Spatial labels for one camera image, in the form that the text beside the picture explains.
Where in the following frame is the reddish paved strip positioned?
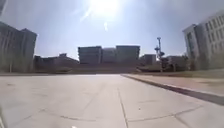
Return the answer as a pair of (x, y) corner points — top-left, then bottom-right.
(126, 73), (224, 97)

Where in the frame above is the low dark building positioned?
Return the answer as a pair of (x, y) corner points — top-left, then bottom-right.
(33, 52), (80, 72)

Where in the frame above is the long white building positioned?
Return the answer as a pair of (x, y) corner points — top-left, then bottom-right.
(182, 9), (224, 71)

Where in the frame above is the wide blocky building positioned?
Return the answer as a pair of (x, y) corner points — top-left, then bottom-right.
(77, 44), (141, 65)

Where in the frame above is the tall dark building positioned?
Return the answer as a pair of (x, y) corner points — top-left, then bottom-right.
(0, 21), (38, 74)

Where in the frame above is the tall mast structure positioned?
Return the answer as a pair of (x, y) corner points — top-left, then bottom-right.
(153, 36), (166, 73)

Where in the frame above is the pale concrete plaza ground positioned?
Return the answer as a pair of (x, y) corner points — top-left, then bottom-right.
(0, 73), (224, 128)

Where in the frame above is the small distant building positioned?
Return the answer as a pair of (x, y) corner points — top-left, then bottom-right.
(165, 55), (188, 72)
(139, 53), (158, 66)

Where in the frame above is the dark raised kerb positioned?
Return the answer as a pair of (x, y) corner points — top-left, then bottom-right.
(120, 73), (224, 107)

